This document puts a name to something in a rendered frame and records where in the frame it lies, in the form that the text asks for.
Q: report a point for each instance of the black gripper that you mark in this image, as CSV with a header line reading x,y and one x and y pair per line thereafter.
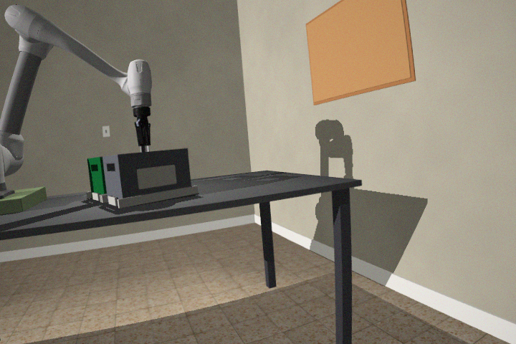
x,y
143,127

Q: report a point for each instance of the green crate with dividers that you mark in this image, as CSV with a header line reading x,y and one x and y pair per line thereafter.
x,y
97,176

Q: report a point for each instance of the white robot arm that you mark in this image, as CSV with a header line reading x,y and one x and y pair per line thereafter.
x,y
37,37

